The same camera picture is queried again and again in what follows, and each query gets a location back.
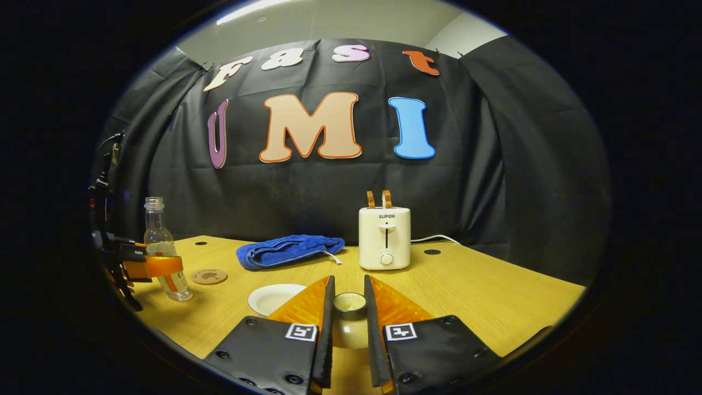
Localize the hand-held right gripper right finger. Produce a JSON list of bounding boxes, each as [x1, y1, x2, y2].
[[363, 275, 502, 395]]

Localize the blue towel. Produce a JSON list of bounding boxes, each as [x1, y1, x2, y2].
[[236, 235, 346, 271]]

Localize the beige ceramic teacup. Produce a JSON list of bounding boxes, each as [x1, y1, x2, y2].
[[248, 284, 308, 317]]

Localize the white toaster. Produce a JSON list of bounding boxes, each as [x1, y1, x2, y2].
[[359, 207, 411, 271]]

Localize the beige teacup lid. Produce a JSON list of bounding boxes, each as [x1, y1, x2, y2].
[[331, 292, 369, 350]]

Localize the white toaster power cable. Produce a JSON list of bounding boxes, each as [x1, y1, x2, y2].
[[410, 234, 462, 246]]

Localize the clear plastic water bottle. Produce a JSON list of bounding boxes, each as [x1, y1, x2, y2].
[[144, 197, 193, 302]]

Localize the round wooden coaster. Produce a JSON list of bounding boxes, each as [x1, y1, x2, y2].
[[191, 268, 228, 285]]

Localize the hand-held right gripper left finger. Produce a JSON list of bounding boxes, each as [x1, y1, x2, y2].
[[203, 275, 337, 395]]

